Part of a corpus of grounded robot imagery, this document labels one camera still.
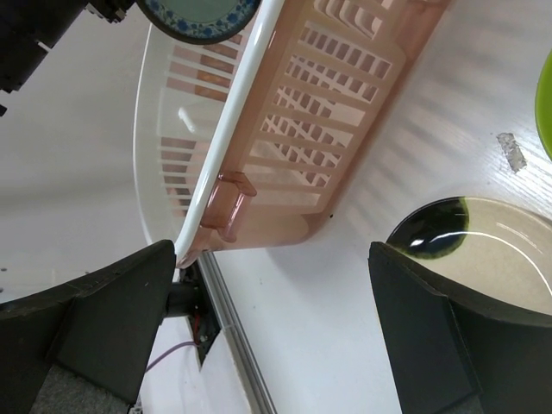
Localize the lime green plate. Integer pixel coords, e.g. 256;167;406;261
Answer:
535;52;552;159

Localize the cream plate with black spot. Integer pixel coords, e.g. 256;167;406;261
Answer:
386;197;551;314

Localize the aluminium rail front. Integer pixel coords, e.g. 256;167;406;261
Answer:
198;253;277;413

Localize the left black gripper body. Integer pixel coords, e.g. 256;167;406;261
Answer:
1;0;134;94

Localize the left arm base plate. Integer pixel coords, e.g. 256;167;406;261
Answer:
164;262;221;365

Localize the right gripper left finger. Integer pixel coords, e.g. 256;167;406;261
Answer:
1;240;176;413

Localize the grey tape scrap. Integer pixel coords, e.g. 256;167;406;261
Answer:
497;133;527;173

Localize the pink white dish rack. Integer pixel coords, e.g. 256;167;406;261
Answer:
134;1;449;267

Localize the blue patterned plate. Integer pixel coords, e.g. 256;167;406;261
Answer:
135;0;261;45

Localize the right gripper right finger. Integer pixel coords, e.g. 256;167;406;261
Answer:
368;241;551;413

